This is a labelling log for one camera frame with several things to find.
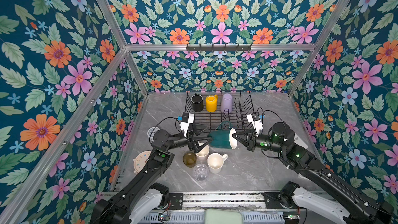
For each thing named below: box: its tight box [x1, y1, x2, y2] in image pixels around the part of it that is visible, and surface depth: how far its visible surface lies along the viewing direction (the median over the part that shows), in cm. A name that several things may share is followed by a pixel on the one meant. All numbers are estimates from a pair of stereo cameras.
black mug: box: [190, 94, 204, 112], surface depth 105 cm
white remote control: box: [293, 133, 309, 149], surface depth 95 cm
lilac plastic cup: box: [220, 93, 233, 114], surface depth 101 cm
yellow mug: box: [205, 94, 219, 113], surface depth 103 cm
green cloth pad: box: [204, 208, 244, 224], surface depth 68 cm
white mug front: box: [207, 152, 229, 174], surface depth 80 cm
